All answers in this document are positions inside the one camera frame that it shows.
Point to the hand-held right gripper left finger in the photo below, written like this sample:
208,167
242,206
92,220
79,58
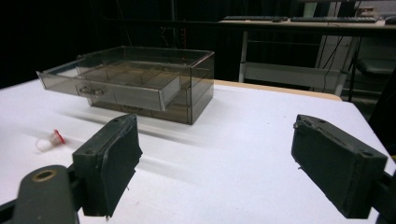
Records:
104,168

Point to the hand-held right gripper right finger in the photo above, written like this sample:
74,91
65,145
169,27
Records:
336,168

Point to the small white bottle red cap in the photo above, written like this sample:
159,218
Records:
49,142

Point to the smoky clear acrylic drawer cabinet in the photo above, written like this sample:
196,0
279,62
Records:
196,84

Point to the white metal desk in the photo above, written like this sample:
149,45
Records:
299,74

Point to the black chair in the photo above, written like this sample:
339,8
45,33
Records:
373,67

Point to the black keyboard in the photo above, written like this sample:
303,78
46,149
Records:
333,19
253,18

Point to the black computer mouse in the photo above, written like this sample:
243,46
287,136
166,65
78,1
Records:
390,20

